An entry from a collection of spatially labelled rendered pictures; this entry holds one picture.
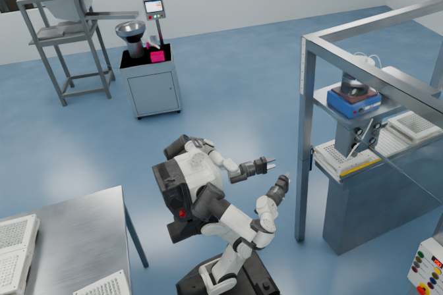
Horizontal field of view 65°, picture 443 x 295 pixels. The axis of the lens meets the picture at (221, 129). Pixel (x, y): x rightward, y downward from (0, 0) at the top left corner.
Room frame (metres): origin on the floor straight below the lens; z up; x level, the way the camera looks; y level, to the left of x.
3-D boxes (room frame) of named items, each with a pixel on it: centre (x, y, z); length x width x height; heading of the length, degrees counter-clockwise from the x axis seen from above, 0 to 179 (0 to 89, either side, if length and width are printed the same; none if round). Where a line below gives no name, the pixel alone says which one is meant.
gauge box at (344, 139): (1.47, -0.75, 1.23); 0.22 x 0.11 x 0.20; 109
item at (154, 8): (4.20, 0.61, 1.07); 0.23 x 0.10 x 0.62; 94
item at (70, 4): (4.51, 1.61, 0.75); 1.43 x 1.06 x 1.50; 94
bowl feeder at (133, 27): (4.09, 0.86, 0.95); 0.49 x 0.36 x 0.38; 94
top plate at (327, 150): (1.60, -0.73, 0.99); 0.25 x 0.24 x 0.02; 18
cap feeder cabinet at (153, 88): (4.04, 0.81, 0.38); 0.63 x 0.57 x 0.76; 94
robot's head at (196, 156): (1.29, 0.14, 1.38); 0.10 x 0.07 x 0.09; 19
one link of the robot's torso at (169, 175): (1.28, 0.20, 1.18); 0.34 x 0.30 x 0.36; 19
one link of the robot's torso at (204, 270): (1.30, 0.15, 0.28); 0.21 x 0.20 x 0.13; 109
